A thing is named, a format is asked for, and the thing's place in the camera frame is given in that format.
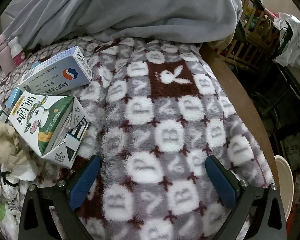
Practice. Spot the small green and white box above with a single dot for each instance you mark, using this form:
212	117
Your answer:
0	116

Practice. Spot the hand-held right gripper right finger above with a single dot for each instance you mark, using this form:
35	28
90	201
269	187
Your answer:
220	182

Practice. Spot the printed fleece blanket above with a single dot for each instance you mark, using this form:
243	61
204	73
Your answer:
165	105

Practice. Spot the crinkled white plastic wrapper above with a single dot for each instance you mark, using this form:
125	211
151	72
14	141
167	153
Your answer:
7	212

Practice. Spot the green and white milk carton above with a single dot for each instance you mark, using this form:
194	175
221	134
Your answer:
47	120

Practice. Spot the white plastic bag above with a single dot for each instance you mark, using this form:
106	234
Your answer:
295	42

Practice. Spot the wooden crib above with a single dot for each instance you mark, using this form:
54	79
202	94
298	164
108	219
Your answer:
252	40

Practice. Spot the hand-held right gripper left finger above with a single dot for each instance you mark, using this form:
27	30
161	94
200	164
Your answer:
86	182

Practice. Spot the grey blanket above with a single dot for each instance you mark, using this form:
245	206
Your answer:
140	10

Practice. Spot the wooden bed frame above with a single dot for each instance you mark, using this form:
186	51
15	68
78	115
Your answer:
230	85

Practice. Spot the black elastic loop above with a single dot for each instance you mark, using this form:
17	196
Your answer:
5	182

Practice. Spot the black metal chair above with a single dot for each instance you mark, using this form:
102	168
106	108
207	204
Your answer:
290	80

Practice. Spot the white and blue medicine box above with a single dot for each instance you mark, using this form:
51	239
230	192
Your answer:
55	77

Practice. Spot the small white bottle pink label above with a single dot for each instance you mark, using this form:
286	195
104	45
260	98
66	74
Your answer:
17	52

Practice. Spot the white tissue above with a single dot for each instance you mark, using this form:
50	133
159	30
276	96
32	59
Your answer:
7	142

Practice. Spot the light blue snack packet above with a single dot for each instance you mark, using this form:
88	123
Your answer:
13	96

